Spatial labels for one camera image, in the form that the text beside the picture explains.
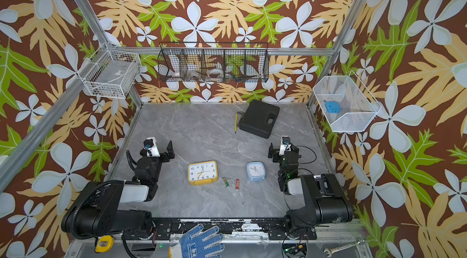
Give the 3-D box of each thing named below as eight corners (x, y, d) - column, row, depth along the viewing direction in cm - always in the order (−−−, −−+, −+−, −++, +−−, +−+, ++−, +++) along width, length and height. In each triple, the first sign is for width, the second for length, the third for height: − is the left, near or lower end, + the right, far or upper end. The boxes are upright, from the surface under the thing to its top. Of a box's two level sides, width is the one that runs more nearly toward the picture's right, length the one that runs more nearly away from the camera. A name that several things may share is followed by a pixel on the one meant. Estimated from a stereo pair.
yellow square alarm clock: (188, 186, 88) (187, 183, 85) (189, 166, 95) (187, 163, 92) (218, 181, 89) (217, 179, 87) (216, 163, 96) (216, 160, 93)
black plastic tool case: (233, 126, 110) (233, 121, 106) (249, 101, 124) (250, 95, 120) (266, 140, 104) (267, 135, 99) (280, 112, 118) (281, 106, 113)
